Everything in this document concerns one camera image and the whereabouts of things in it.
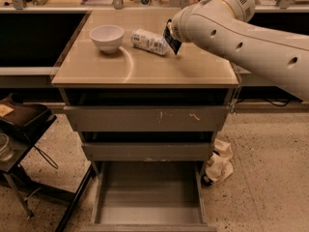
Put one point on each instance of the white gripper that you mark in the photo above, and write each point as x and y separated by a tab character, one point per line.
177	30

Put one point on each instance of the dark blue rxbar wrapper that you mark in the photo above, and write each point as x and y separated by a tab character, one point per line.
173	43

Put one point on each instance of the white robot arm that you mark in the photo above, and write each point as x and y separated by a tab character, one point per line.
222	28

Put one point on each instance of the grey drawer cabinet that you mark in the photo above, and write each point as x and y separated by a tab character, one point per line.
86	67

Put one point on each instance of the top grey drawer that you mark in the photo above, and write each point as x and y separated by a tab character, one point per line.
148	110

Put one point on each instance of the grey drawer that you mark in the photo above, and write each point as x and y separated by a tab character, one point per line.
148	110
148	146

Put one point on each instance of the middle grey drawer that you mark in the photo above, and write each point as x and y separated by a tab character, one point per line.
148	146

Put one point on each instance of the open bottom drawer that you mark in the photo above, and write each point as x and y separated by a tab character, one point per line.
148	196

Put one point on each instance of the clear plastic water bottle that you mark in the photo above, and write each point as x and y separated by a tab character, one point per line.
149	41

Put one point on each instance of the white ceramic bowl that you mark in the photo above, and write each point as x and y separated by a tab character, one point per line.
107	38

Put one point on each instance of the crumpled white cloth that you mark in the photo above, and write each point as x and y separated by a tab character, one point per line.
219	166

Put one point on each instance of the dark brown tray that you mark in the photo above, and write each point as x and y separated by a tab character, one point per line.
15	115

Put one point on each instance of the black side cart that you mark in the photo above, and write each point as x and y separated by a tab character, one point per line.
58	161

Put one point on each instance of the clear glass jar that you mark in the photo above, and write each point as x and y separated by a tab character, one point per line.
6	151

